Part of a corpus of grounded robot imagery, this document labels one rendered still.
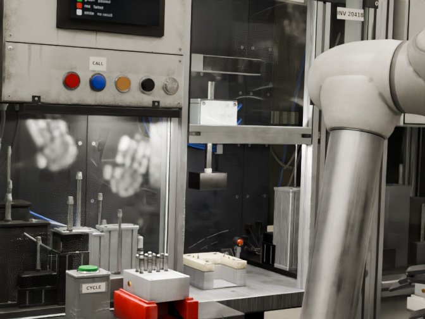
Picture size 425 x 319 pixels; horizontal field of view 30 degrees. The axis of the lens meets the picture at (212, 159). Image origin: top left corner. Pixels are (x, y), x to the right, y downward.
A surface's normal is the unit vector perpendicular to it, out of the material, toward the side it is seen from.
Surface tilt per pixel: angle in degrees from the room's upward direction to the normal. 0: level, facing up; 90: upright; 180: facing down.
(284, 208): 90
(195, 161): 90
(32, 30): 90
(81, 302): 90
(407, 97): 127
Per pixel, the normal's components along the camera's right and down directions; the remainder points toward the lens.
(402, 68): -0.70, -0.14
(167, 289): 0.53, 0.05
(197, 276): -0.85, 0.00
